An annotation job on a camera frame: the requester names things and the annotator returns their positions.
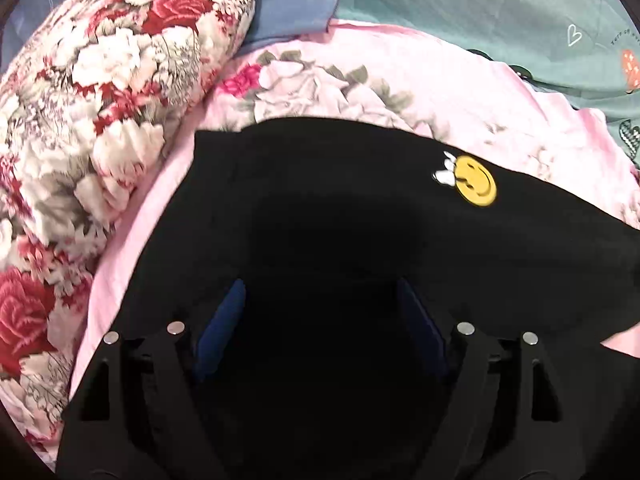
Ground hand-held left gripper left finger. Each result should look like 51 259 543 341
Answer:
55 279 247 480

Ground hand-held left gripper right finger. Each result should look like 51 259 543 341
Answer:
396 277 590 480

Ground black pants with smiley patch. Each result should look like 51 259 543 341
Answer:
55 117 640 480

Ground pink floral bedsheet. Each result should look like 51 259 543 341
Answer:
10 19 640 471

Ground red and white floral pillow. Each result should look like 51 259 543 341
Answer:
0 0 257 466

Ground teal printed blanket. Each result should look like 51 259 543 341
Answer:
330 0 640 166

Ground blue cloth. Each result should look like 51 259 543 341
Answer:
2 0 341 56

